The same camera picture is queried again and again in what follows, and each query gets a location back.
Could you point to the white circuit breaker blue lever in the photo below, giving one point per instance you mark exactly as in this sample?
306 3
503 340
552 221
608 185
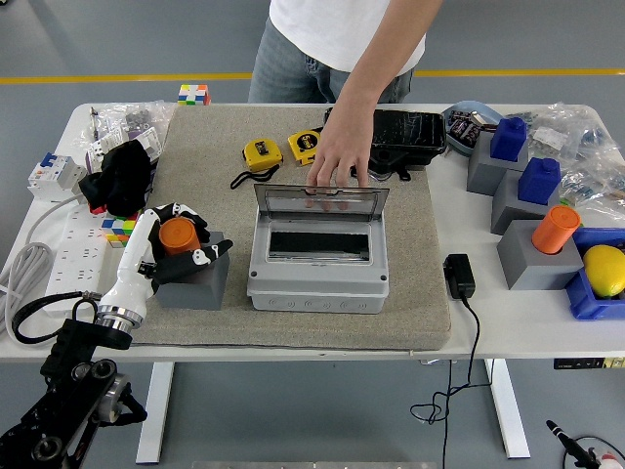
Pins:
54 173

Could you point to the orange cylinder battery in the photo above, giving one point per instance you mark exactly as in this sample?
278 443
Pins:
554 229
178 239

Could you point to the person's left forearm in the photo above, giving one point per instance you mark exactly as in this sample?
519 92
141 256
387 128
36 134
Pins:
381 63

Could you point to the light blue bowl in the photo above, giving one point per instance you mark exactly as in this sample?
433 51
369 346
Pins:
476 105

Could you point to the clear bags of small parts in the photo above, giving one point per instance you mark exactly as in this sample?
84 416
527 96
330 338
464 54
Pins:
586 141

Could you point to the person's left hand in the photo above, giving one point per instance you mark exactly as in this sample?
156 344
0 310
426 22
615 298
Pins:
344 146

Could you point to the black plastic tray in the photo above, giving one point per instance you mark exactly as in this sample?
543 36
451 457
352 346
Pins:
410 132

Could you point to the white power strip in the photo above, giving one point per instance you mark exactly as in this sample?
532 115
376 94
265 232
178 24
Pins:
78 259

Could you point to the white terminal modules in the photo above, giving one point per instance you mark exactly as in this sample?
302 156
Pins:
149 139

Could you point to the black power adapter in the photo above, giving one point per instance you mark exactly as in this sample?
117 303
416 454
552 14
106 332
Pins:
459 276

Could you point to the clear bags of hardware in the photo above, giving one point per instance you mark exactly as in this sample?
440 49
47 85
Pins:
117 115

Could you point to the grey-brown felt mat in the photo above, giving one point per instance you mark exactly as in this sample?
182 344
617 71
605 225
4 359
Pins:
205 146

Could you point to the table height control panel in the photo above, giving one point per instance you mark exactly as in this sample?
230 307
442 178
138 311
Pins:
586 363

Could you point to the transparent hinged box lid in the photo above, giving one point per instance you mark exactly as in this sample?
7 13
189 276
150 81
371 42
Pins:
283 200

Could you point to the yellow lemon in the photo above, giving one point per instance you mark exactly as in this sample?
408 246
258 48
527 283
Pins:
605 271

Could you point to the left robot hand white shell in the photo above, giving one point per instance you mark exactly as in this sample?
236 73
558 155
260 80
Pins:
132 264

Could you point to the grey plastic junction box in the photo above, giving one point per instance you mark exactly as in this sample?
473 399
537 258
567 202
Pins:
317 288

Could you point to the blue plastic bin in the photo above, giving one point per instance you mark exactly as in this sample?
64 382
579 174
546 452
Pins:
586 305

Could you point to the Rubik's cube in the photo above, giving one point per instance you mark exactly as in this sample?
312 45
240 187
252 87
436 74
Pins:
194 95
119 229

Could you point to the white table leg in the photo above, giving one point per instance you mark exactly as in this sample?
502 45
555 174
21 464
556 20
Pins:
508 410
154 415

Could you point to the black cloth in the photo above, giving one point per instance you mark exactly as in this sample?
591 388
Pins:
122 176

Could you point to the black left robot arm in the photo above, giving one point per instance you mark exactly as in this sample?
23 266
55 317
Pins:
73 405

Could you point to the blue plastic block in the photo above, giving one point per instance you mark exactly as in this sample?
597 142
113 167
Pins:
537 183
508 141

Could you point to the grey block holder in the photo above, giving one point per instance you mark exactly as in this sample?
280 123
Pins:
483 171
205 288
505 210
532 268

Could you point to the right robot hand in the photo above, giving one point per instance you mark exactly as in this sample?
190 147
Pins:
593 459

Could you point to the dark snack packets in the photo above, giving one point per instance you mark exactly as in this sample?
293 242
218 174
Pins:
464 129

